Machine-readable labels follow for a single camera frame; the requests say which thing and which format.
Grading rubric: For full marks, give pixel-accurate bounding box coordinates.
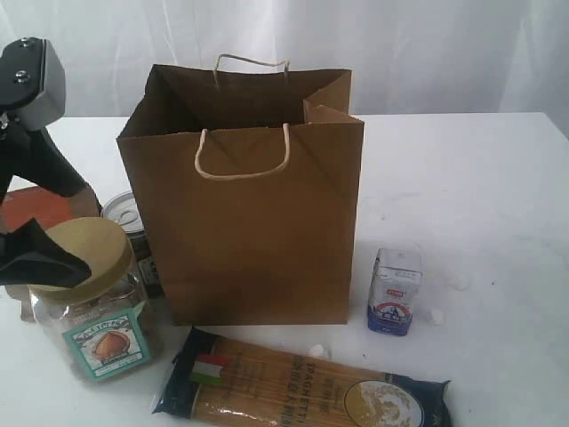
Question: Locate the white blue milk carton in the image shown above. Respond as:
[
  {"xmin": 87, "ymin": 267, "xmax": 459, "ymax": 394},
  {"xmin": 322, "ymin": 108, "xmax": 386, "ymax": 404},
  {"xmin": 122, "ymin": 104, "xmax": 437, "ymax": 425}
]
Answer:
[{"xmin": 367, "ymin": 248, "xmax": 423, "ymax": 336}]

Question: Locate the white marshmallow right of carton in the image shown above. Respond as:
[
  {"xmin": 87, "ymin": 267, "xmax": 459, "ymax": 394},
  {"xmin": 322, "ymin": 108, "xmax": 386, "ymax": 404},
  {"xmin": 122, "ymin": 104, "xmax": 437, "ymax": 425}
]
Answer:
[{"xmin": 429, "ymin": 309, "xmax": 445, "ymax": 326}]

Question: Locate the white marshmallow near spaghetti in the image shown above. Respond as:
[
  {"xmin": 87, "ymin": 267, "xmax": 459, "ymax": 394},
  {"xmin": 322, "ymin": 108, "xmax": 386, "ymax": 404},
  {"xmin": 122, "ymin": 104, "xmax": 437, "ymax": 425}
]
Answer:
[{"xmin": 309, "ymin": 343, "xmax": 331, "ymax": 360}]

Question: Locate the spaghetti packet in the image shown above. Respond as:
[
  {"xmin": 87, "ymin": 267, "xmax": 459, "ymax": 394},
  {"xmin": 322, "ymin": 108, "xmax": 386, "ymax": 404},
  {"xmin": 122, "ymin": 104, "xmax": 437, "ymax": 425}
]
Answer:
[{"xmin": 154, "ymin": 328, "xmax": 453, "ymax": 426}]

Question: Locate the clear nut jar tan lid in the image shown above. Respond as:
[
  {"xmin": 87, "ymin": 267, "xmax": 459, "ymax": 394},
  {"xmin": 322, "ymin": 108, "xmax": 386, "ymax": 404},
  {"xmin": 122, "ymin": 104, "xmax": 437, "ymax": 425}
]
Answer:
[{"xmin": 28, "ymin": 217, "xmax": 162, "ymax": 383}]

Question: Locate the brown paper bag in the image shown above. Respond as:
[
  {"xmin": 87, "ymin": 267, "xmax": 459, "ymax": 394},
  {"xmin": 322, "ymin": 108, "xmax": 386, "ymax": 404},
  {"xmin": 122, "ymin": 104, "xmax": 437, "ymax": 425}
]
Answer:
[{"xmin": 116, "ymin": 64, "xmax": 365, "ymax": 326}]

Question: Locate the brown pouch orange label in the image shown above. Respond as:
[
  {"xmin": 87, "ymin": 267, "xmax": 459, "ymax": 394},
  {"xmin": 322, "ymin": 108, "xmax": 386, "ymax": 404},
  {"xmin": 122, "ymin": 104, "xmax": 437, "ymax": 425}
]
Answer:
[{"xmin": 0, "ymin": 180, "xmax": 103, "ymax": 323}]

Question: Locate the white marshmallow far right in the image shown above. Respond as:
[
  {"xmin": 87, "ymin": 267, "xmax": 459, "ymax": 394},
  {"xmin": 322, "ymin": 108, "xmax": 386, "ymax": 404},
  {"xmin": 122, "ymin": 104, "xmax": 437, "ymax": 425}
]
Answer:
[{"xmin": 449, "ymin": 274, "xmax": 470, "ymax": 292}]

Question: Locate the dark jar silver pull lid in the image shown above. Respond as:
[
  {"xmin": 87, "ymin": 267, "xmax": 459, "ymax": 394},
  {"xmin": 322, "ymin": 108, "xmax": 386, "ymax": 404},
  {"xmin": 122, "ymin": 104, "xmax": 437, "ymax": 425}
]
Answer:
[{"xmin": 100, "ymin": 191, "xmax": 164, "ymax": 298}]

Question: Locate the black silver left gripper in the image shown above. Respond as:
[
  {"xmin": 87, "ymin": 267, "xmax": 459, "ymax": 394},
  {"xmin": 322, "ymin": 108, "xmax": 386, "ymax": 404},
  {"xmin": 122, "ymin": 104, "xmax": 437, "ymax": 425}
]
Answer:
[{"xmin": 1, "ymin": 37, "xmax": 87, "ymax": 202}]

